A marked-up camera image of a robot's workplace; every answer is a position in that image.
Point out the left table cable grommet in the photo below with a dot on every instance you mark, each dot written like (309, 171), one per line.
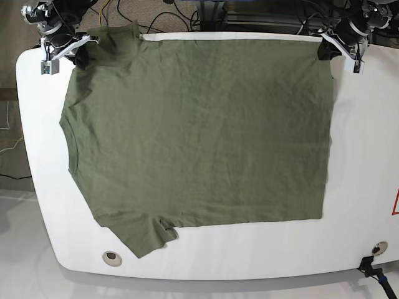
(112, 259)

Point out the olive green T-shirt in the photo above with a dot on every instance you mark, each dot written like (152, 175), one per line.
(188, 133)

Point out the red triangle sticker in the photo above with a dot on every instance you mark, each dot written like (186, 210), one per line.
(395, 210)

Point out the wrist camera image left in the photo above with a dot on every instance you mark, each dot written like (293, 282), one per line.
(50, 67)

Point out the table cable grommet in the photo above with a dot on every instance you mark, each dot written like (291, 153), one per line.
(380, 248)
(112, 259)

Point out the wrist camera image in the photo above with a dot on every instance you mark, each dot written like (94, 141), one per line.
(358, 66)
(50, 67)

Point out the aluminium frame stand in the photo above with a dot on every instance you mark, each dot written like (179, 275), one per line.
(248, 16)

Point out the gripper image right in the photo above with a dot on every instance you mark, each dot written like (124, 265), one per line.
(349, 39)

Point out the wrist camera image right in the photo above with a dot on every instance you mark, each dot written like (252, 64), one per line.
(358, 66)

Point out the black clamp with cable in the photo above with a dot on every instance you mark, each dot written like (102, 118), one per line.
(367, 269)

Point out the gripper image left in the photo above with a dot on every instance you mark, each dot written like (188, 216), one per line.
(62, 44)

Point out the right table cable grommet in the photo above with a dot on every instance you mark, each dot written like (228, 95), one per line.
(380, 248)

